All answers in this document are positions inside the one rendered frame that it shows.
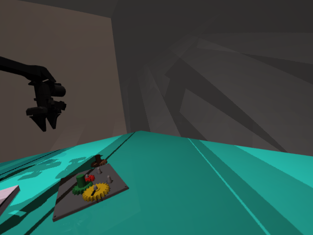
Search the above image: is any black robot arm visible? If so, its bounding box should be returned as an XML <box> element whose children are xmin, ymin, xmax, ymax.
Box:
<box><xmin>0</xmin><ymin>56</ymin><xmax>67</xmax><ymax>110</ymax></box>

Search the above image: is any green gear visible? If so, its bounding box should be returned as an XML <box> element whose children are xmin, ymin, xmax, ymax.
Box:
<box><xmin>72</xmin><ymin>174</ymin><xmax>93</xmax><ymax>195</ymax></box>

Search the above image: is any brown toothed gear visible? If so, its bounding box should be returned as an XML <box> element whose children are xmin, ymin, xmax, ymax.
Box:
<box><xmin>91</xmin><ymin>155</ymin><xmax>107</xmax><ymax>168</ymax></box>

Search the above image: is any red gear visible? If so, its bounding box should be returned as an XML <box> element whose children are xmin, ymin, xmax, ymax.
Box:
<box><xmin>85</xmin><ymin>175</ymin><xmax>95</xmax><ymax>182</ymax></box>

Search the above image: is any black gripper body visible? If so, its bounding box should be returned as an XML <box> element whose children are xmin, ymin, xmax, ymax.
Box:
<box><xmin>26</xmin><ymin>94</ymin><xmax>61</xmax><ymax>116</ymax></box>

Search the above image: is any yellow gear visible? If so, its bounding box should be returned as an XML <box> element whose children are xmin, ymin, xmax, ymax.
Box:
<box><xmin>82</xmin><ymin>183</ymin><xmax>110</xmax><ymax>202</ymax></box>

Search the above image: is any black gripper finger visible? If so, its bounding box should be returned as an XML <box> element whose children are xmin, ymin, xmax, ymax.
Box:
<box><xmin>29</xmin><ymin>115</ymin><xmax>48</xmax><ymax>132</ymax></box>
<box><xmin>46</xmin><ymin>114</ymin><xmax>60</xmax><ymax>129</ymax></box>

